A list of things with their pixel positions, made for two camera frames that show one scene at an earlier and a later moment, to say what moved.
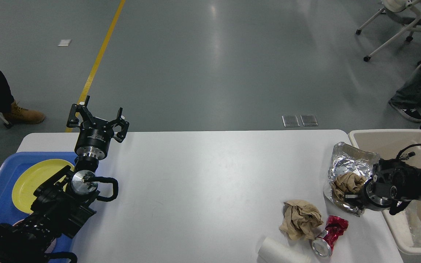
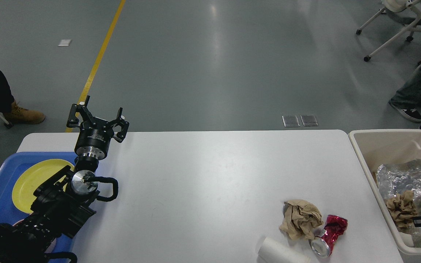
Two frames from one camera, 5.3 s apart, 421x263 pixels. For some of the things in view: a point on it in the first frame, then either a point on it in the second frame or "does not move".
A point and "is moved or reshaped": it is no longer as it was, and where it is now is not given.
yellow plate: x=29 y=180 does not move
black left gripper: x=94 y=138 does not move
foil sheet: x=345 y=159 is moved or reshaped
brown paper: x=300 y=218 does not move
